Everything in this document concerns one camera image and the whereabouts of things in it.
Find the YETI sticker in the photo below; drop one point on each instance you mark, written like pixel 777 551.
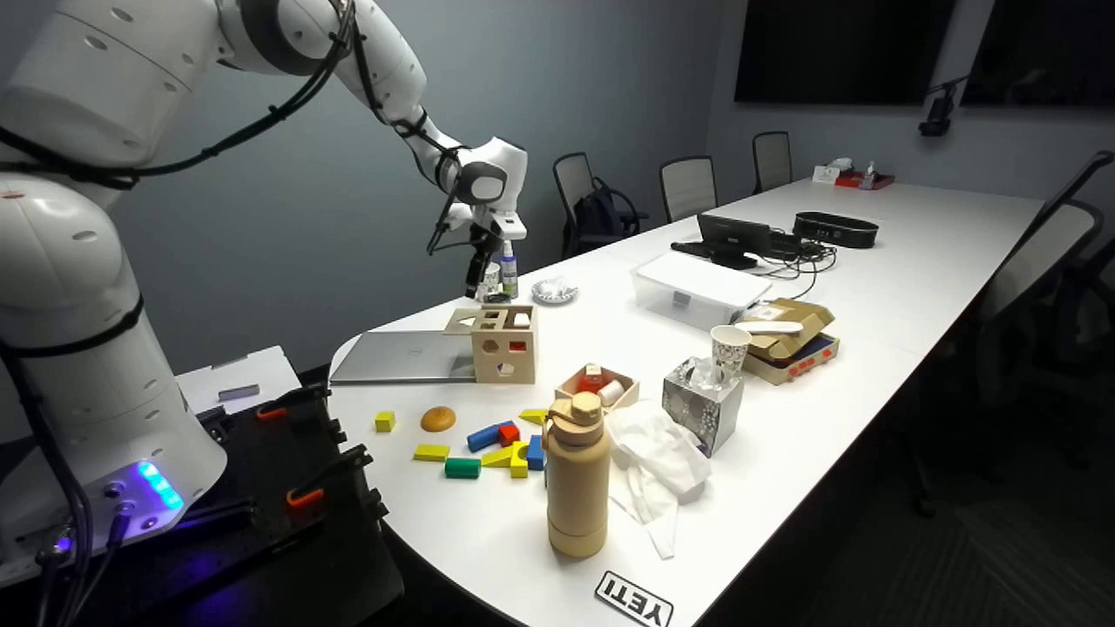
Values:
pixel 634 601

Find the small yellow cube block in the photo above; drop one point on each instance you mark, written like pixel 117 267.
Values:
pixel 386 420

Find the wooden shape sorter box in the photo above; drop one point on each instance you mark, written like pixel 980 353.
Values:
pixel 508 344

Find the tan insulated bottle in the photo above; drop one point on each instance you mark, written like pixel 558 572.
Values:
pixel 576 479

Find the yellow arch block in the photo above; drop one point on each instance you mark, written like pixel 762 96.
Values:
pixel 519 464

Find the flat yellow block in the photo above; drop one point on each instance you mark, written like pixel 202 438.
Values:
pixel 534 416

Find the grey mesh office chair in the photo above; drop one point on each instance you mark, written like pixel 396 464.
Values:
pixel 771 159
pixel 687 187

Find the yellow rectangular block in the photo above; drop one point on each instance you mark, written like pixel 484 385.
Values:
pixel 429 455

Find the white crumpled cloth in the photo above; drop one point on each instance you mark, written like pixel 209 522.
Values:
pixel 655 464

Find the red block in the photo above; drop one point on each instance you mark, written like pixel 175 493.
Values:
pixel 510 434

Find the orange dome with dots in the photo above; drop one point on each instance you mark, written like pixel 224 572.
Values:
pixel 436 420

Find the orange clamp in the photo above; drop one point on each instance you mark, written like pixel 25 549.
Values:
pixel 304 494

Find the yellow prism block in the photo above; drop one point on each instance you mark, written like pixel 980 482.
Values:
pixel 501 455

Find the white round puck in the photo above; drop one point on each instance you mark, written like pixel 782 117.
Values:
pixel 556 290

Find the black conference camera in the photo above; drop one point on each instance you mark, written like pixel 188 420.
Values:
pixel 939 109

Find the black robot cart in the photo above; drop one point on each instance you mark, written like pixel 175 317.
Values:
pixel 289 522

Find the marbled tissue box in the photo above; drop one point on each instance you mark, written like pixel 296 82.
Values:
pixel 702 403

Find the office chair with backpack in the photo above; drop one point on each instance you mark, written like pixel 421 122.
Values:
pixel 592 205

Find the black office chair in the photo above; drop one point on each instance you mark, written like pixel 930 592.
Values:
pixel 1047 290

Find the black laptop device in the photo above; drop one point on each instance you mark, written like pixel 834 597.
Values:
pixel 743 237

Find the white flat box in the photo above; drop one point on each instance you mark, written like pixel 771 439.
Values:
pixel 702 282

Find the white paper cup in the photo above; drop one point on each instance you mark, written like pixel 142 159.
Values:
pixel 731 348

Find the black wall screen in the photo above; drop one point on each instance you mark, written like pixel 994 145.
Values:
pixel 1041 52
pixel 842 52

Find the white paper sheet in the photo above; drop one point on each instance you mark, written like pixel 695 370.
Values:
pixel 239 381

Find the open cardboard box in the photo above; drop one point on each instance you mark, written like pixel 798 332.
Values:
pixel 788 334

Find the long blue block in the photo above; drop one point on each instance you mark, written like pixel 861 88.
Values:
pixel 484 438

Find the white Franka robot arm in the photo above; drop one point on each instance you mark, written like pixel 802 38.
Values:
pixel 105 232

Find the short blue block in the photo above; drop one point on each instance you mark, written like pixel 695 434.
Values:
pixel 534 455

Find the black oval case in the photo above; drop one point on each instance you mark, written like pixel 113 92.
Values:
pixel 834 227

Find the green cylinder block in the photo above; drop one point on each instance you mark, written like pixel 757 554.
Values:
pixel 460 468

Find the wooden tray of blocks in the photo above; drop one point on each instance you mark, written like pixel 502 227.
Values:
pixel 597 385

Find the red tray with items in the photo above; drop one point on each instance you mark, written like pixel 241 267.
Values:
pixel 856 176

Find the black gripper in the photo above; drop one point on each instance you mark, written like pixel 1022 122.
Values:
pixel 481 247

